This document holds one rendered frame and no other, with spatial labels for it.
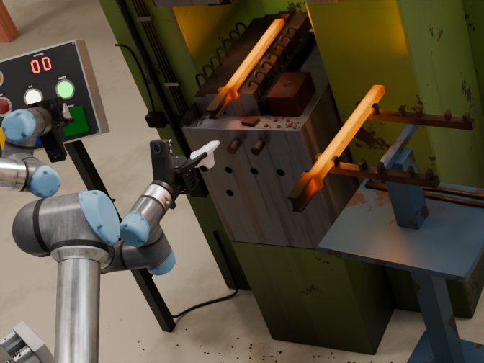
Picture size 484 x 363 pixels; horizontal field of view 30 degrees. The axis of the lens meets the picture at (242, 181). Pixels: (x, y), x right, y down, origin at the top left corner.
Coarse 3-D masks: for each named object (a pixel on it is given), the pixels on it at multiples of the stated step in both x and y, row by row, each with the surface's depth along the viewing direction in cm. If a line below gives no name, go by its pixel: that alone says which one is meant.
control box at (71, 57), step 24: (48, 48) 258; (72, 48) 257; (0, 72) 261; (24, 72) 260; (48, 72) 259; (72, 72) 258; (0, 96) 263; (24, 96) 261; (48, 96) 260; (72, 96) 259; (96, 96) 262; (0, 120) 264; (96, 120) 259; (0, 144) 265
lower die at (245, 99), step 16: (272, 16) 277; (288, 16) 271; (304, 16) 270; (256, 32) 272; (304, 32) 268; (240, 48) 267; (272, 48) 260; (288, 48) 260; (224, 64) 265; (240, 64) 257; (256, 64) 255; (208, 80) 260; (224, 80) 255; (256, 80) 249; (208, 96) 252; (240, 96) 247; (256, 96) 246; (208, 112) 257; (240, 112) 251; (256, 112) 249
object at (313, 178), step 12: (372, 96) 225; (360, 108) 223; (348, 120) 220; (360, 120) 220; (348, 132) 217; (336, 144) 214; (324, 156) 212; (312, 168) 210; (324, 168) 209; (300, 180) 206; (312, 180) 207; (300, 192) 202; (312, 192) 207; (300, 204) 204
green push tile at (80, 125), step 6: (78, 108) 259; (72, 114) 259; (78, 114) 259; (84, 114) 259; (78, 120) 259; (84, 120) 259; (66, 126) 260; (72, 126) 260; (78, 126) 259; (84, 126) 259; (66, 132) 260; (72, 132) 260; (78, 132) 260; (84, 132) 259
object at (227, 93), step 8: (272, 24) 268; (280, 24) 268; (272, 32) 265; (264, 40) 262; (256, 48) 260; (248, 56) 258; (256, 56) 257; (248, 64) 254; (240, 72) 252; (232, 80) 250; (240, 80) 250; (224, 88) 247; (232, 88) 246; (216, 96) 245; (224, 96) 244; (232, 96) 246; (216, 104) 242; (224, 104) 245; (216, 112) 242
